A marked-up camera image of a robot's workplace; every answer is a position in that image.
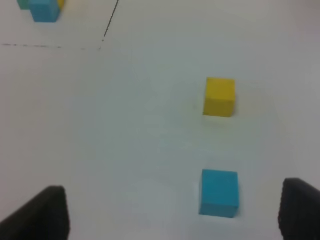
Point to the blue template cube block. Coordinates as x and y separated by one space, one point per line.
44 11

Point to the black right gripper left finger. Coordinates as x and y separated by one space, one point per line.
44 217

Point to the green template cube block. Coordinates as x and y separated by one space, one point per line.
23 4

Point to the yellow template cube block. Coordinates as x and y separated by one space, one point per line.
60 4

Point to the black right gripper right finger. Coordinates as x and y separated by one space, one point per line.
299 212

